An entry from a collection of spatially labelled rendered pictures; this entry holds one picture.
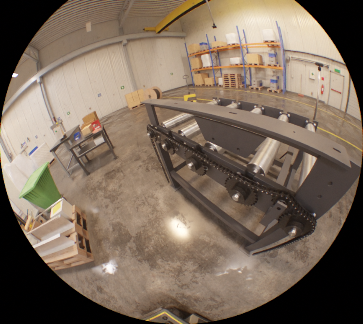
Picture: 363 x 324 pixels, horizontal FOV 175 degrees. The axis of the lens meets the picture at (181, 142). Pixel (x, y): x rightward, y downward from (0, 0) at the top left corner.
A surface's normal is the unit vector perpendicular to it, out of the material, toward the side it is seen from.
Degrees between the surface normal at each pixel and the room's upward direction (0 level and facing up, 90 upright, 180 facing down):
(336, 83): 90
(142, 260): 0
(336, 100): 90
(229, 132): 90
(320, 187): 90
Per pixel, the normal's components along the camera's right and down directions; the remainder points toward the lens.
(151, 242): -0.19, -0.83
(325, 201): -0.78, 0.45
